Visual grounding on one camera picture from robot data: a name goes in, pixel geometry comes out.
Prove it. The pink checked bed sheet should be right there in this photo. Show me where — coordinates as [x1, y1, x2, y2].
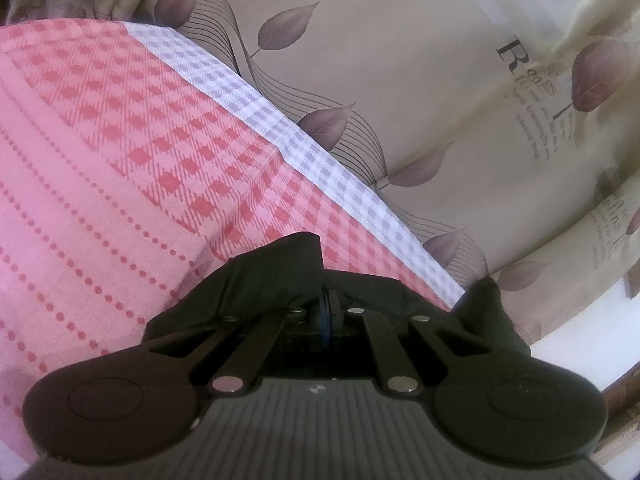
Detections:
[0, 17, 468, 461]

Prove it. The beige leaf-print curtain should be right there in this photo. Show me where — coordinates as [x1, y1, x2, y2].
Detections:
[0, 0, 640, 342]

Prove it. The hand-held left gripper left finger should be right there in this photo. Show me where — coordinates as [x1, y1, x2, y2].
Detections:
[148, 287, 332, 394]

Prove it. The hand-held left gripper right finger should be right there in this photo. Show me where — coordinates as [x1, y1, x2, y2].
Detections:
[327, 287, 482, 395]

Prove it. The black puffer jacket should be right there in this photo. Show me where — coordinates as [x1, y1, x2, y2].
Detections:
[144, 231, 534, 361]

